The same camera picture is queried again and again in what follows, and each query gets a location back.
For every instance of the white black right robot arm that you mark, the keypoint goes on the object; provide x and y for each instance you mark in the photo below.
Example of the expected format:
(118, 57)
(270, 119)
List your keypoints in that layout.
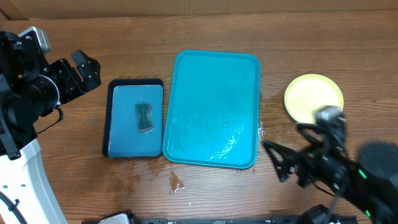
(370, 183)

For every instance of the yellow plate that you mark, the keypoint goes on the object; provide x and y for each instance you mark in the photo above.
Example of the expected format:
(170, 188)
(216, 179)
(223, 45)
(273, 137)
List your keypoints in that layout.
(308, 93)

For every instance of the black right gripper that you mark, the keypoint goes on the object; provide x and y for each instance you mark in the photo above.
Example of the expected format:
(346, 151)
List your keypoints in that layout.
(300, 168)

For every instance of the teal serving tray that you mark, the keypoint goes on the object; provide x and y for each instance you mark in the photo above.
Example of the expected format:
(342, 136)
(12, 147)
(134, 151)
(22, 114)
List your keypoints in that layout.
(213, 111)

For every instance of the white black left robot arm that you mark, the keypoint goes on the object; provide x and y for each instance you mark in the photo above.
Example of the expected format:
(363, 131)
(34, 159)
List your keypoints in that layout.
(32, 88)

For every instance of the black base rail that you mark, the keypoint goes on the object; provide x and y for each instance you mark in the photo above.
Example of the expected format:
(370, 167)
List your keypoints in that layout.
(305, 218)

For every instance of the green and orange sponge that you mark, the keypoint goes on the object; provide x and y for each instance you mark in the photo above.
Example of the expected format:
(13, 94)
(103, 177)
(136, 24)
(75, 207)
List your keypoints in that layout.
(143, 111)

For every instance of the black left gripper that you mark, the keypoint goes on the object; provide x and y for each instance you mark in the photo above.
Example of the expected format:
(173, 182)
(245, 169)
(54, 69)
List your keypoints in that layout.
(76, 86)

